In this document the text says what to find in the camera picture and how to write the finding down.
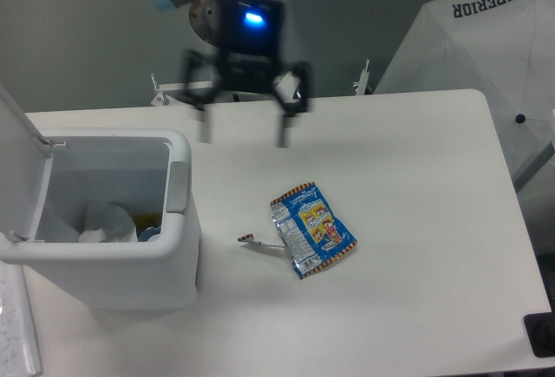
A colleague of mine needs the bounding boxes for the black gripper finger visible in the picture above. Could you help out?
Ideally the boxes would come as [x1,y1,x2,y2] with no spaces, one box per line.
[180,49,222,143]
[271,62,311,148]

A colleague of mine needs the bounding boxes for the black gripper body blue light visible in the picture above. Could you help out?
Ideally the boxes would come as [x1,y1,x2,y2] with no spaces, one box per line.
[215,0,285,94]

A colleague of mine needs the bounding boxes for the blue snack wrapper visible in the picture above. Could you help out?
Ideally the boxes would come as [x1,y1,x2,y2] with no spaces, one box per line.
[236,181,359,281]

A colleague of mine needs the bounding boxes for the crushed clear plastic bottle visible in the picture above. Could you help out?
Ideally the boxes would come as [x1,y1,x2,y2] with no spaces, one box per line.
[138,225,161,243]

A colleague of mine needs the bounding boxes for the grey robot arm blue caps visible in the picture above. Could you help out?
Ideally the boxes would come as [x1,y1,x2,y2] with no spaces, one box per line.
[153,0,311,147]

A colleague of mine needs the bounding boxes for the white plastic trash can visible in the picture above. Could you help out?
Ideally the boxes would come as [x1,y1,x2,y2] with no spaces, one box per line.
[1,129,201,310]

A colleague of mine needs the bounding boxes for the yellow green trash item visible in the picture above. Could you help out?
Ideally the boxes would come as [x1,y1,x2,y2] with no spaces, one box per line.
[131,212,162,230]

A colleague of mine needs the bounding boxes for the white crumpled paper trash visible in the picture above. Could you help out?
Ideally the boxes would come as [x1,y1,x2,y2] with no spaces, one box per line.
[78,201,138,244]

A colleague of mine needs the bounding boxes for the white trash can lid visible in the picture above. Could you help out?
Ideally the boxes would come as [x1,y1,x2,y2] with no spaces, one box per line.
[1,89,53,243]

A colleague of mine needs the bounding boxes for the white umbrella with lettering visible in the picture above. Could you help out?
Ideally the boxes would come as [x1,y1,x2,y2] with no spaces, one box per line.
[375,0,554,176]

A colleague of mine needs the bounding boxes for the paper sheet in sleeve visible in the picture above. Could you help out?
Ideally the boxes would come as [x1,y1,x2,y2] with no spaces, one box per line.
[1,263,42,376]

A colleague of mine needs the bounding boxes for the black device at table edge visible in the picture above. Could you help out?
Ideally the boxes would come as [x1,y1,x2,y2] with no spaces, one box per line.
[524,312,554,358]

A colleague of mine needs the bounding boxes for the white metal base bracket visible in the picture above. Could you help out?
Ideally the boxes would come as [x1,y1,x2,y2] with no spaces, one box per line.
[149,58,374,107]

